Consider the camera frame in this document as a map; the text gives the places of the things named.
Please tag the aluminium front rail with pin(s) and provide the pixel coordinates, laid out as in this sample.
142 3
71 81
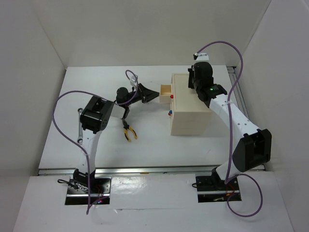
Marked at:
132 170

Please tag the silver wrench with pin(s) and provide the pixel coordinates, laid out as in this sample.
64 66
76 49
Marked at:
80 129

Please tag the beige drawer cabinet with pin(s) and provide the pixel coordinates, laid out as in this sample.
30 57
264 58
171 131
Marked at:
189 116

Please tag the beige small yellow-knob drawer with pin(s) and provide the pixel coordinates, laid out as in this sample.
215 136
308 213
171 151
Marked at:
165 93

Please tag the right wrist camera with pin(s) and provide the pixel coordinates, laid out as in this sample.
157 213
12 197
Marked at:
203 57

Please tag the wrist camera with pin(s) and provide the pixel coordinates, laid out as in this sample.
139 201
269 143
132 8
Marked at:
203 57
134 81

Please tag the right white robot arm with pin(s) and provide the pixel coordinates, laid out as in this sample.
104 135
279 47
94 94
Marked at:
250 146

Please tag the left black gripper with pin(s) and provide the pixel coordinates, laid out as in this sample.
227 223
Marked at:
145 94

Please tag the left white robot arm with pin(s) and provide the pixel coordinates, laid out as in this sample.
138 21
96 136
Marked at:
94 119

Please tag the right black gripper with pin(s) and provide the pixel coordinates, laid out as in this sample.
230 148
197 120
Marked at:
190 71

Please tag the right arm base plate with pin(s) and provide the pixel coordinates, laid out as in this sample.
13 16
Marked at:
210 192

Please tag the aluminium side rail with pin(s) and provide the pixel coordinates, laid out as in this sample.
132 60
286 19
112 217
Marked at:
237 90

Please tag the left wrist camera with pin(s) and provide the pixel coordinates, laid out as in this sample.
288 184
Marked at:
134 81

